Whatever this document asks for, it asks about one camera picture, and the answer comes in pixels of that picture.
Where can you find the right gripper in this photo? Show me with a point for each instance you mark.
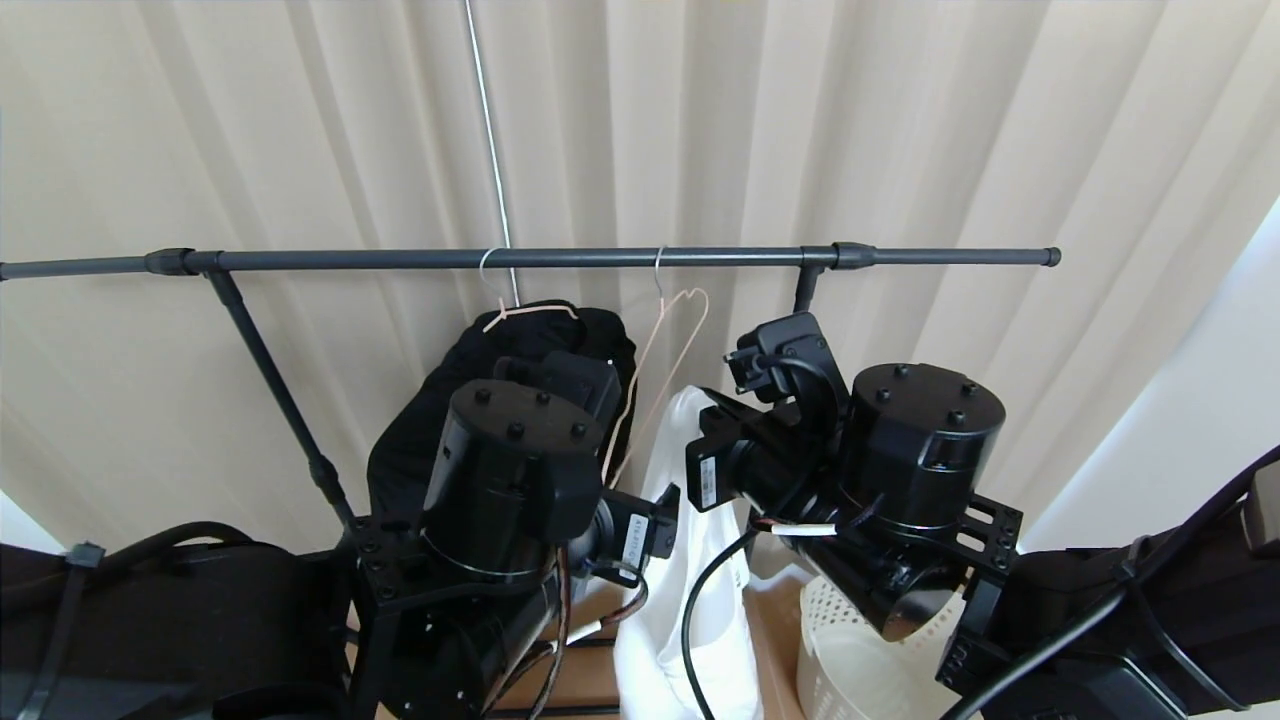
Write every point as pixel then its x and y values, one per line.
pixel 760 465

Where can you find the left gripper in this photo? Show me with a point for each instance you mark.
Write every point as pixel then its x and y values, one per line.
pixel 640 530

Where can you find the white garment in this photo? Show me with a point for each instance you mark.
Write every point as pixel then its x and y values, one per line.
pixel 650 640

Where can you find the pink clothes hanger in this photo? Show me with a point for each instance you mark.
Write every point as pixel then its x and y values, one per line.
pixel 497 310
pixel 661 295

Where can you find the black shorts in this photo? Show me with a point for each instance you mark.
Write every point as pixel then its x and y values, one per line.
pixel 420 440

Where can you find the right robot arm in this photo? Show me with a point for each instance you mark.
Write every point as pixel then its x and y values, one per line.
pixel 920 440

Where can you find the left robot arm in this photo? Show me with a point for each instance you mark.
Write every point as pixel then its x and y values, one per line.
pixel 510 470

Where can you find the white laundry basket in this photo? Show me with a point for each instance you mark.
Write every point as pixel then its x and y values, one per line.
pixel 850 670

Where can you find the black clothes rack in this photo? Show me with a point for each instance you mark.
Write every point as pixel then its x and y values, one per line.
pixel 350 260

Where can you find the beige curtain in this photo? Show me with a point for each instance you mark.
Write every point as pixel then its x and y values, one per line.
pixel 900 120

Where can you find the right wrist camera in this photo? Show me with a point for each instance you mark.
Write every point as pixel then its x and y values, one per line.
pixel 790 350

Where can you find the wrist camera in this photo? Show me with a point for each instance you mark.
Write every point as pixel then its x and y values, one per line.
pixel 790 350
pixel 570 380

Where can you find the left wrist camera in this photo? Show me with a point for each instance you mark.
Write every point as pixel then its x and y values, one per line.
pixel 570 380

